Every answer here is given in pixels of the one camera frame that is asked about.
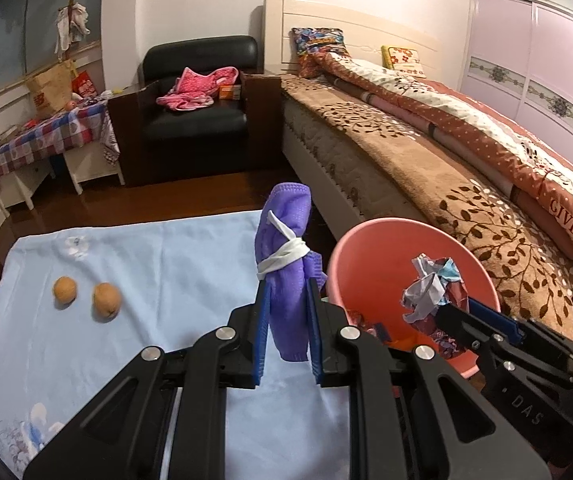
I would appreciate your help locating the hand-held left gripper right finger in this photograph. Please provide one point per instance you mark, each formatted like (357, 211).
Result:
(315, 330)

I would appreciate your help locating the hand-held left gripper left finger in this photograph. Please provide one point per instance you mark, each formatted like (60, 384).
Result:
(261, 330)

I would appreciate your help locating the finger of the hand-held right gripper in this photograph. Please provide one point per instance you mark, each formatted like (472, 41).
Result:
(459, 322)
(496, 317)

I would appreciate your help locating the colourful paper wrapper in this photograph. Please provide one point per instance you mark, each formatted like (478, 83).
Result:
(431, 290)

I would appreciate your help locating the purple face mask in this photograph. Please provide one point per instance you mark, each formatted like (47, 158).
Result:
(286, 260)

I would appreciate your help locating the pink plastic basin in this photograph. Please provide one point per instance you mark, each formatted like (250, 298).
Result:
(371, 260)

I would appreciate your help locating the light blue tablecloth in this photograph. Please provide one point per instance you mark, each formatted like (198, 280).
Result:
(141, 260)

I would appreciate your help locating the brown walnut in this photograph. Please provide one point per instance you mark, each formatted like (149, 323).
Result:
(106, 300)
(65, 290)

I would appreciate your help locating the white bed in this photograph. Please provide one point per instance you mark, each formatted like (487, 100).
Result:
(316, 160)

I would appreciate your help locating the brown leaf-pattern blanket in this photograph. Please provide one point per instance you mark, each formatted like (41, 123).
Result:
(416, 150)

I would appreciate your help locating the black leather armchair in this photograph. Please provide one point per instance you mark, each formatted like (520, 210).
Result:
(196, 120)

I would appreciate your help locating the white cabinet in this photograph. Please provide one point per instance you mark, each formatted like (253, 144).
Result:
(94, 165)

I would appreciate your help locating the small orange box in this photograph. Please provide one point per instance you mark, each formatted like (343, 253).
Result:
(229, 92)

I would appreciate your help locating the pink garment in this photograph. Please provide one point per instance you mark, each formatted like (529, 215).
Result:
(196, 87)

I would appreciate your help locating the pale pink wardrobe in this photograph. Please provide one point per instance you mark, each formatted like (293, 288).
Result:
(531, 60)

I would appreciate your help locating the yellow floral pillow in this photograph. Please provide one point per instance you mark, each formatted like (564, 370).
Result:
(404, 57)

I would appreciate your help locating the white side table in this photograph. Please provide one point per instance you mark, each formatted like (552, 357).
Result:
(16, 185)

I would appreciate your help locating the colourful patterned pillow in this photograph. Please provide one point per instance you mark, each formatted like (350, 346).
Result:
(321, 42)

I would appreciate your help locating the checkered tablecloth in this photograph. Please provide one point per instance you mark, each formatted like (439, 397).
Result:
(46, 135)

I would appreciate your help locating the red paper bag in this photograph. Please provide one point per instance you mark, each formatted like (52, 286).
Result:
(83, 82)

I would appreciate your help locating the brown paper bag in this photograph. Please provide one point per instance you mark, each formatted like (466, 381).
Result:
(51, 87)

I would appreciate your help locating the hanging white clothes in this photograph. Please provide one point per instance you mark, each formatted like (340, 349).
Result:
(74, 25)

